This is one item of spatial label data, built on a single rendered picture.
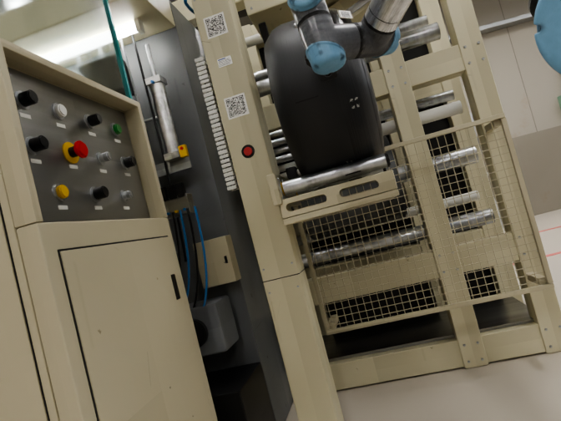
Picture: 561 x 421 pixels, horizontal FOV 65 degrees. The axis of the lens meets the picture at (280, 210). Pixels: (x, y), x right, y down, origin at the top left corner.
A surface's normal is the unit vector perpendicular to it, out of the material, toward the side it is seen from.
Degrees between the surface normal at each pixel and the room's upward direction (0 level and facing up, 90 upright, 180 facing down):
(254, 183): 90
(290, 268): 90
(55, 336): 90
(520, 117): 90
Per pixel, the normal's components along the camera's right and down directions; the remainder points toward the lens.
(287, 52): -0.27, -0.34
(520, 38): -0.05, -0.04
